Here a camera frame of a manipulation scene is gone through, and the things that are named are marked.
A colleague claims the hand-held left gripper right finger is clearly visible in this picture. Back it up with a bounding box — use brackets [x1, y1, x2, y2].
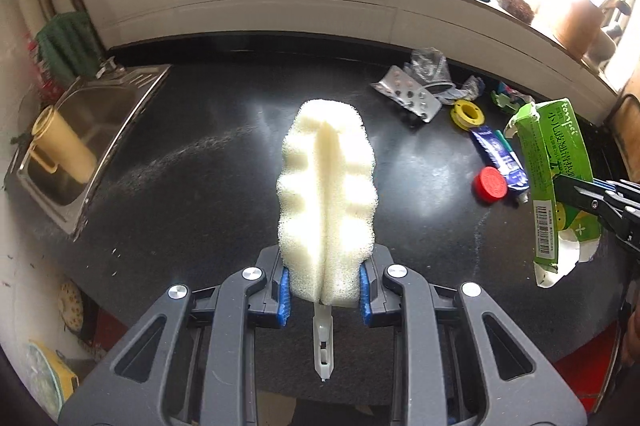
[359, 246, 588, 426]

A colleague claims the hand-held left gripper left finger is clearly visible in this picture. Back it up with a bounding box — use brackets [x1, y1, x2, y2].
[59, 248, 296, 426]

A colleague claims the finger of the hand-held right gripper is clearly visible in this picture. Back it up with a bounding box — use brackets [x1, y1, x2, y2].
[555, 173, 640, 251]
[591, 178, 640, 211]

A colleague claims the green paper carton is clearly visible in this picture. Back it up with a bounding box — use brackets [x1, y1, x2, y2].
[502, 98, 603, 287]

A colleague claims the yellow tape roll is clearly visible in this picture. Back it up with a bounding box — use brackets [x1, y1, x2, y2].
[450, 100, 485, 127]

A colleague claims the red bottle cap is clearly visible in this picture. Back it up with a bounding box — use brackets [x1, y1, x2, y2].
[474, 167, 508, 204]

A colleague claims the blue squeeze tube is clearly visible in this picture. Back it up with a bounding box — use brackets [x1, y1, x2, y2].
[469, 128, 531, 205]

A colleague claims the green crumpled wrapper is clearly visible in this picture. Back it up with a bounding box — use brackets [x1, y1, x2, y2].
[490, 88, 536, 114]

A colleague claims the crumpled foil wrapper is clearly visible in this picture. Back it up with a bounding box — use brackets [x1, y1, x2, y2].
[435, 76, 487, 102]

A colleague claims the terracotta pot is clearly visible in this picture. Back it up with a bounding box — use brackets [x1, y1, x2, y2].
[552, 0, 606, 59]

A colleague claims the red cabinet door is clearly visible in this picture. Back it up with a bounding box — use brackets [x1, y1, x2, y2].
[555, 321, 626, 412]

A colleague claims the clear plastic wrapper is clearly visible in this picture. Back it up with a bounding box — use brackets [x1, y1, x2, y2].
[402, 47, 456, 89]

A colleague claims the silver pill blister pack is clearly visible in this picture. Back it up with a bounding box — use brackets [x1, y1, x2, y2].
[371, 66, 443, 124]

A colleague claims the floral ceramic pot lid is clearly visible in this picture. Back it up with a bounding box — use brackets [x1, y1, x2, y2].
[60, 281, 85, 332]

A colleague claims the stainless steel sink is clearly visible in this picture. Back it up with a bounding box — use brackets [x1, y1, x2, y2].
[5, 64, 173, 241]

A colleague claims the yellow plastic pitcher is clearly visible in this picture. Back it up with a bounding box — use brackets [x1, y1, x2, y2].
[25, 104, 98, 184]

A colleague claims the chrome faucet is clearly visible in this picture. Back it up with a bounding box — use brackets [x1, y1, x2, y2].
[95, 58, 126, 79]

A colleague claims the green cloth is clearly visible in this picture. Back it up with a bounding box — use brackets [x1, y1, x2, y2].
[35, 12, 108, 86]

